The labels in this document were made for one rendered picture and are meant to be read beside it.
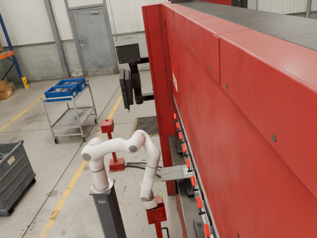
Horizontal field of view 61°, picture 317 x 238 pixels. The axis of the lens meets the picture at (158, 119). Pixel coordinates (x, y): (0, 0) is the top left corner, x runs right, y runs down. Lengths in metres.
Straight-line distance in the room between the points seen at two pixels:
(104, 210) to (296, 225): 2.05
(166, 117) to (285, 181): 2.59
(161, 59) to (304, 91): 2.50
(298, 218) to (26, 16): 10.02
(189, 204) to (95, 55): 7.83
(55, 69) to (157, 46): 7.69
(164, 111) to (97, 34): 6.65
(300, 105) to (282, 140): 0.08
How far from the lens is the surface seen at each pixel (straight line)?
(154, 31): 2.78
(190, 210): 2.21
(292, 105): 0.41
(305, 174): 0.42
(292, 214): 0.53
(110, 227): 2.59
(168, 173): 2.37
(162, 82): 2.90
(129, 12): 9.09
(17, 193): 4.31
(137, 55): 2.97
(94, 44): 9.47
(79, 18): 9.50
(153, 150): 1.98
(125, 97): 3.08
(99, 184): 2.31
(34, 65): 10.55
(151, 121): 5.57
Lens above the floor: 2.43
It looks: 25 degrees down
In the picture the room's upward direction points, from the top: 8 degrees counter-clockwise
